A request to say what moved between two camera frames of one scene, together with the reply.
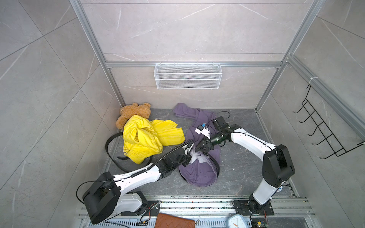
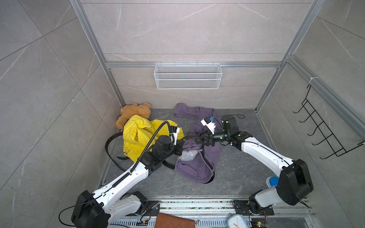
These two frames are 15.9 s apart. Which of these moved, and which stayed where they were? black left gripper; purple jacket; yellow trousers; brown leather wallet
Moved: black left gripper
Stayed: purple jacket; brown leather wallet; yellow trousers
